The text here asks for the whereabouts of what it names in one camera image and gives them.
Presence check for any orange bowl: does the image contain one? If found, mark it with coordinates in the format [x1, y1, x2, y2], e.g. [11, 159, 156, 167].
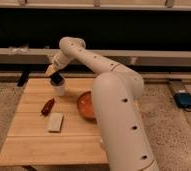
[77, 91, 95, 120]

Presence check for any white ceramic cup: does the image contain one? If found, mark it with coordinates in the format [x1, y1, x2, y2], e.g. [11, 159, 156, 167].
[52, 81, 66, 96]

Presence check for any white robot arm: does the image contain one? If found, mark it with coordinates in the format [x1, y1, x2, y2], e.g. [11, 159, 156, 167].
[46, 37, 159, 171]

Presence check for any black table leg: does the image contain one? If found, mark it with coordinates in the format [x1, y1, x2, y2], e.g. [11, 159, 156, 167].
[17, 66, 31, 87]

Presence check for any white rectangular block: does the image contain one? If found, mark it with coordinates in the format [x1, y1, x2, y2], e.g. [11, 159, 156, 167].
[48, 113, 64, 132]

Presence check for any red chili pepper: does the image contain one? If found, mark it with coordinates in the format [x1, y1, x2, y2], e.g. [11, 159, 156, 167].
[41, 99, 55, 116]

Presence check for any blue device on floor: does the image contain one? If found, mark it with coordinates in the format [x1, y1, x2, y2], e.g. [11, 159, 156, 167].
[173, 93, 191, 108]

